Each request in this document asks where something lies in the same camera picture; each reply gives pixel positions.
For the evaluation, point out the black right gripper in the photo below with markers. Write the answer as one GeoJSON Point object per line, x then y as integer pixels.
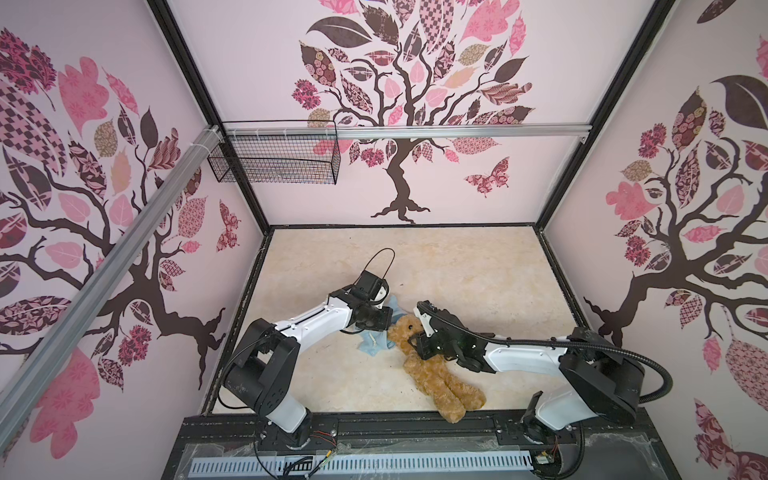
{"type": "Point", "coordinates": [421, 344]}

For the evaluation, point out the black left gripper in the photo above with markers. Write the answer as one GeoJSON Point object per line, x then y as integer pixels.
{"type": "Point", "coordinates": [383, 323]}

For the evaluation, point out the light blue teddy shirt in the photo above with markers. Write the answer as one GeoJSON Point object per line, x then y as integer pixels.
{"type": "Point", "coordinates": [374, 342]}

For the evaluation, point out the brown plush teddy bear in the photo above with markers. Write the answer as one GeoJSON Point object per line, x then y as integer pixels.
{"type": "Point", "coordinates": [452, 397]}

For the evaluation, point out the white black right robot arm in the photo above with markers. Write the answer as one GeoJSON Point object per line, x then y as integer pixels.
{"type": "Point", "coordinates": [597, 383]}

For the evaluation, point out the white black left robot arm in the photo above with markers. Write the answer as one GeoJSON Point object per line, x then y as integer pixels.
{"type": "Point", "coordinates": [260, 371]}

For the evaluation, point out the white slotted cable duct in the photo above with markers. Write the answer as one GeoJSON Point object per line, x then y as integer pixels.
{"type": "Point", "coordinates": [320, 466]}

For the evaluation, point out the black wire mesh basket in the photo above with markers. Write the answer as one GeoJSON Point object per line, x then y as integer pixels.
{"type": "Point", "coordinates": [278, 151]}

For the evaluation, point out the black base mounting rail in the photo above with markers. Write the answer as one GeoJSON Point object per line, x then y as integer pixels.
{"type": "Point", "coordinates": [593, 449]}

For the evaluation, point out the aluminium rail back wall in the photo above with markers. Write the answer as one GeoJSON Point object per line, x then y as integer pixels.
{"type": "Point", "coordinates": [408, 130]}

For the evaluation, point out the aluminium rail wall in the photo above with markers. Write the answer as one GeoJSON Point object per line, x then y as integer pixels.
{"type": "Point", "coordinates": [35, 375]}
{"type": "Point", "coordinates": [408, 130]}

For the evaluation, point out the aluminium rail left wall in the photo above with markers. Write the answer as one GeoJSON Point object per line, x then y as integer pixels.
{"type": "Point", "coordinates": [35, 375]}

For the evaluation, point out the black corner frame post left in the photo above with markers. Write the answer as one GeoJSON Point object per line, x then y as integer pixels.
{"type": "Point", "coordinates": [170, 29]}

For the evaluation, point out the black corner frame post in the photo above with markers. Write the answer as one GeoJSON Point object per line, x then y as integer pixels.
{"type": "Point", "coordinates": [636, 54]}
{"type": "Point", "coordinates": [170, 29]}

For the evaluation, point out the black corner frame post right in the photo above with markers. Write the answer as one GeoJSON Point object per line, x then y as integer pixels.
{"type": "Point", "coordinates": [636, 54]}

